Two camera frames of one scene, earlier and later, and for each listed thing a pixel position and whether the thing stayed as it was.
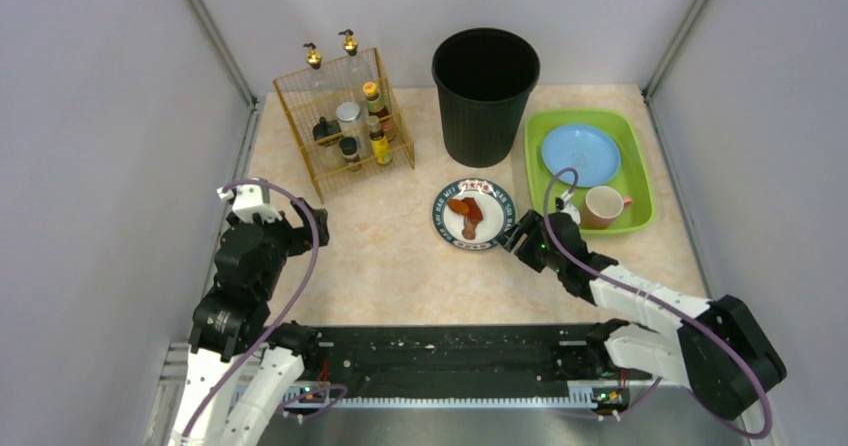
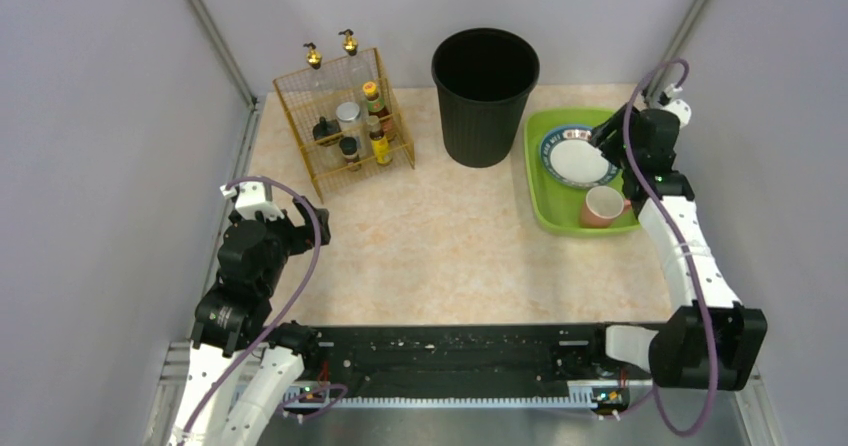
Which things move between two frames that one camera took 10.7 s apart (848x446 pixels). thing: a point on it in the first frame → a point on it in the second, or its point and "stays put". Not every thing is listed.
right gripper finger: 509,238 → 608,137
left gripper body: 299,224 stays put
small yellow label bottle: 380,145 stays put
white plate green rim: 495,203 → 571,157
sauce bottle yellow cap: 376,108 stays put
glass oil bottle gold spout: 313,56 stays put
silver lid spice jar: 349,119 stays put
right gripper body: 524,239 → 617,129
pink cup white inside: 602,205 stays put
